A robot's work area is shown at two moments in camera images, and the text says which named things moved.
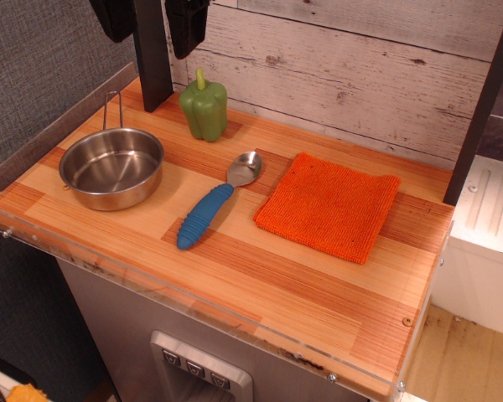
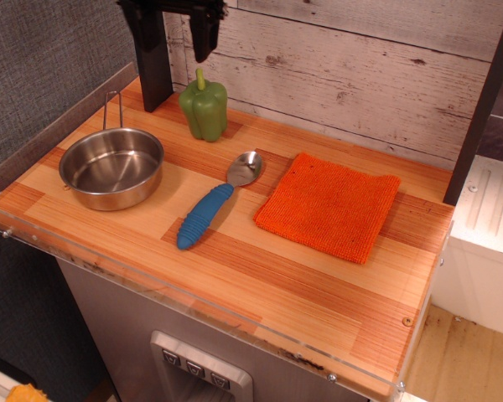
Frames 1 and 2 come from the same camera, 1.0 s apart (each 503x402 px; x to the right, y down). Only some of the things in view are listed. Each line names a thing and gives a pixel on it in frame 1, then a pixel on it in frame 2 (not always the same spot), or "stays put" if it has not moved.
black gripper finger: (118, 17) → (147, 23)
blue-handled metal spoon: (243, 168) stays put
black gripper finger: (188, 22) → (205, 26)
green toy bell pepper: (205, 105) stays put
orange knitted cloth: (330, 206) stays put
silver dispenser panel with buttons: (189, 373) stays put
